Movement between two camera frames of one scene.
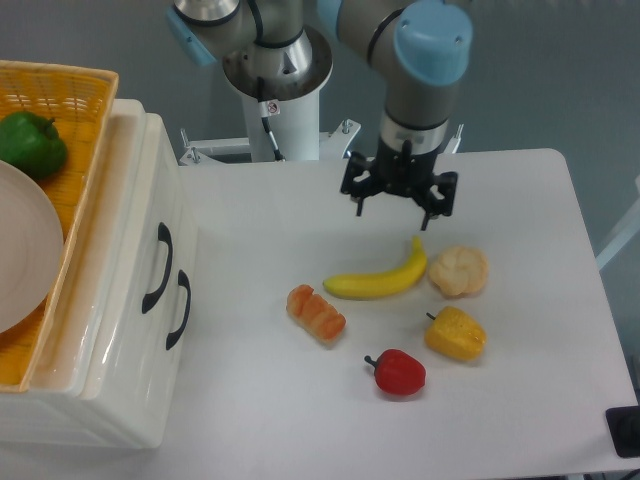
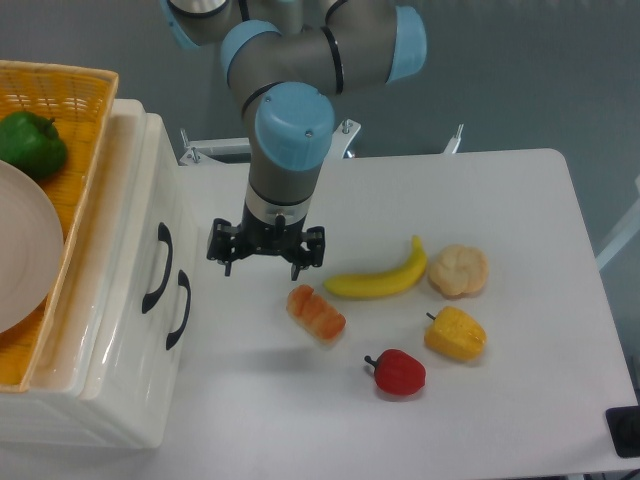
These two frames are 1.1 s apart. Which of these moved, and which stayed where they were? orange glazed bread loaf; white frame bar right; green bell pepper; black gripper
Moved: black gripper
Stayed: orange glazed bread loaf; green bell pepper; white frame bar right
